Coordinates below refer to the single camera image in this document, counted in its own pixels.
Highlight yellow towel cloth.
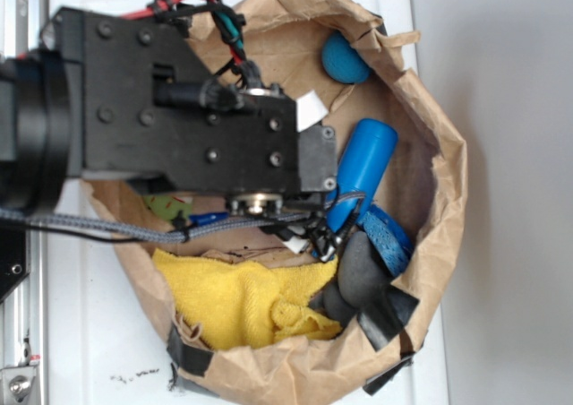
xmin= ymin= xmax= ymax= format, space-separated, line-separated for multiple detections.
xmin=152 ymin=250 xmax=342 ymax=350

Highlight blue ball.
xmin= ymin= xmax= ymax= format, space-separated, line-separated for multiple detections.
xmin=321 ymin=31 xmax=371 ymax=84

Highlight black mounting plate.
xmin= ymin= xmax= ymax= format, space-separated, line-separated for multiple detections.
xmin=0 ymin=221 xmax=30 ymax=303

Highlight aluminium frame rail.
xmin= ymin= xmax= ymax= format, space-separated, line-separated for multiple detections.
xmin=1 ymin=0 xmax=48 ymax=404

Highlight blue plastic bottle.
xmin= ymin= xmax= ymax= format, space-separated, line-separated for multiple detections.
xmin=318 ymin=117 xmax=399 ymax=262

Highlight red green wire bundle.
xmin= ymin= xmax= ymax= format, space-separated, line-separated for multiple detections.
xmin=120 ymin=0 xmax=263 ymax=83

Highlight large grey stone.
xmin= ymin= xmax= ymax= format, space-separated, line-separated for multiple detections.
xmin=338 ymin=231 xmax=392 ymax=308

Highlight metal corner bracket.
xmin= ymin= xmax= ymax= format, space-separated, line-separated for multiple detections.
xmin=1 ymin=366 xmax=38 ymax=405

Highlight brown paper bag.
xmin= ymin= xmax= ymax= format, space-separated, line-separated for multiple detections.
xmin=80 ymin=0 xmax=468 ymax=405

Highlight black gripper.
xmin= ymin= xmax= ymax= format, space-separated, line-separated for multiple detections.
xmin=50 ymin=7 xmax=337 ymax=214

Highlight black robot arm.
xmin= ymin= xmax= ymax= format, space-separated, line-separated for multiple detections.
xmin=1 ymin=8 xmax=337 ymax=214

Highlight blue sponge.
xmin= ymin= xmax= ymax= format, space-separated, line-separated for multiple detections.
xmin=358 ymin=204 xmax=414 ymax=278

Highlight green plush animal toy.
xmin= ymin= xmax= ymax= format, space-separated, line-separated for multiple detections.
xmin=142 ymin=194 xmax=192 ymax=222

